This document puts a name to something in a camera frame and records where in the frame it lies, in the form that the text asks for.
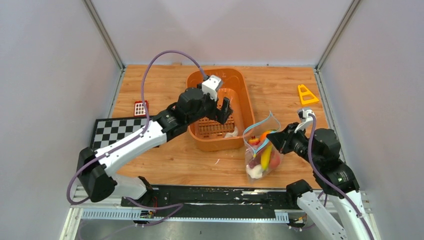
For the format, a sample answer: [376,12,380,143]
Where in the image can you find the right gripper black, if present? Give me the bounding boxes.
[265,121,320,166]

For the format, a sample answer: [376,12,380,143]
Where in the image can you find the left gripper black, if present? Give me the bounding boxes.
[187,91,234,126]

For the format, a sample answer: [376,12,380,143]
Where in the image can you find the orange green toy mango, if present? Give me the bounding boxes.
[259,129,276,143]

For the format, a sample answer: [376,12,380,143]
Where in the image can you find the red toy apple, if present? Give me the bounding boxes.
[268,152,282,169]

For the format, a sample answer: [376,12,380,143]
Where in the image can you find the clear zip top bag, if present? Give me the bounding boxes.
[242,112,283,184]

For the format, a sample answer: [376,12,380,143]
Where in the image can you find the yellow toy banana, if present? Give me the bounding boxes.
[260,145,273,171]

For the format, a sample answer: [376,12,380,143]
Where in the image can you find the red toy tomato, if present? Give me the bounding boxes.
[247,136,261,148]

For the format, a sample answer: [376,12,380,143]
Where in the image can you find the white toy mushroom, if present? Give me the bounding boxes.
[224,127,239,138]
[245,164,264,180]

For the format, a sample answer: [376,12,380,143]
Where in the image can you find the orange plastic basket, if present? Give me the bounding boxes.
[188,67,256,152]

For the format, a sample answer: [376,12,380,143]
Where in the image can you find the purple toy grapes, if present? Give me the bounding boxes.
[247,155,261,169]

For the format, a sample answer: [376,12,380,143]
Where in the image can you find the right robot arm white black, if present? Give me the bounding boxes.
[266,122,377,240]

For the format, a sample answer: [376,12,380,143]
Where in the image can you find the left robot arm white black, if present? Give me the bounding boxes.
[76,87,233,207]

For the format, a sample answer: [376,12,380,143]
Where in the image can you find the yellow triangular plastic stand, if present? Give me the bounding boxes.
[297,84,320,107]

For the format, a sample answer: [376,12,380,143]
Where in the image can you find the red white grid block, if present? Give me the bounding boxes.
[133,100,149,117]

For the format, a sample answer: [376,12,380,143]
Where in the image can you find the black white checkerboard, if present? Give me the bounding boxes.
[89,116,147,151]

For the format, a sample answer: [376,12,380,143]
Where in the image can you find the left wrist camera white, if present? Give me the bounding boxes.
[201,75,224,102]

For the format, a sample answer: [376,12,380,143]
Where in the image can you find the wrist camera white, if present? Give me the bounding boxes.
[294,107,316,133]
[201,75,224,102]

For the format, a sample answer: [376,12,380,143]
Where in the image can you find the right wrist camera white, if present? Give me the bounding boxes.
[294,107,316,133]

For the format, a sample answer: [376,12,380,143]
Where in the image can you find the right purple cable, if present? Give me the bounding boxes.
[306,113,375,240]

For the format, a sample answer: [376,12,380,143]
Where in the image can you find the purple cable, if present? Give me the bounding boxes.
[306,113,375,240]
[66,49,208,228]

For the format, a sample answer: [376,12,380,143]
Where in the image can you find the white slotted cable duct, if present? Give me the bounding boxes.
[80,209,290,224]

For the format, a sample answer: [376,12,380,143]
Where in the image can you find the black mounting base plate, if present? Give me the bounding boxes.
[140,184,302,220]

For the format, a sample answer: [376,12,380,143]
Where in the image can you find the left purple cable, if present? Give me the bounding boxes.
[66,49,208,228]

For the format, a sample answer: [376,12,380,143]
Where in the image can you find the right aluminium frame post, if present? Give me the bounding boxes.
[315,0,362,72]

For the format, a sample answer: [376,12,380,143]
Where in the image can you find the aluminium frame post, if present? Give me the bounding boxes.
[82,0,125,72]
[315,0,362,72]

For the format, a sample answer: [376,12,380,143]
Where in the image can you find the left aluminium frame post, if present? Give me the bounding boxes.
[82,0,125,72]

